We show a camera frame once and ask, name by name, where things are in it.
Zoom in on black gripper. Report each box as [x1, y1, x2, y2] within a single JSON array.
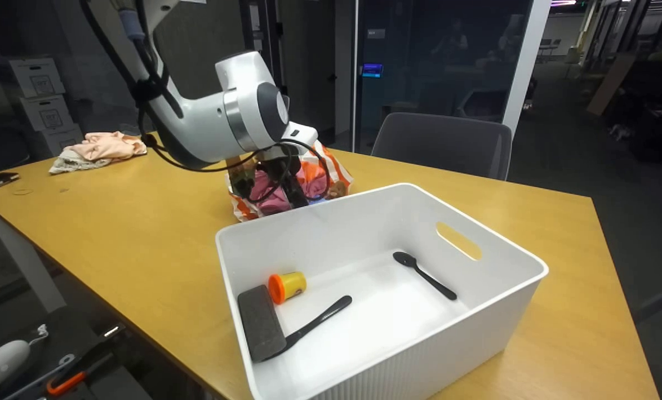
[[263, 144, 306, 208]]

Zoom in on pink shirt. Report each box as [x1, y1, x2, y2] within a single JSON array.
[[247, 161, 334, 213]]

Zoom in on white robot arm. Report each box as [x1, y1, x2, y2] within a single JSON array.
[[80, 0, 317, 208]]

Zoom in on white orange plastic bag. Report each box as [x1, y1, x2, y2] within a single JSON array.
[[227, 143, 352, 220]]

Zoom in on yellow orange toy cup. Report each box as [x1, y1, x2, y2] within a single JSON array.
[[266, 272, 306, 304]]

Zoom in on white plastic basket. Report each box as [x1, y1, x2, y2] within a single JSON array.
[[216, 183, 548, 400]]

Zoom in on black spoon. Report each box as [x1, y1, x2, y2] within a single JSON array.
[[393, 252, 457, 303]]

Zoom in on black spatula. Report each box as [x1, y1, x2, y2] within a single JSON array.
[[238, 287, 354, 362]]

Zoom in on pink white cloth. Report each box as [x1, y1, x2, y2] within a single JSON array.
[[50, 131, 150, 177]]

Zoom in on grey chair right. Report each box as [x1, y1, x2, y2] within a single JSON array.
[[372, 112, 510, 180]]

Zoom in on orange black tool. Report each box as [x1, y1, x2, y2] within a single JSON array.
[[45, 327, 121, 399]]

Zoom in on white handle tool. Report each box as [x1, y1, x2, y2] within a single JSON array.
[[0, 324, 50, 384]]

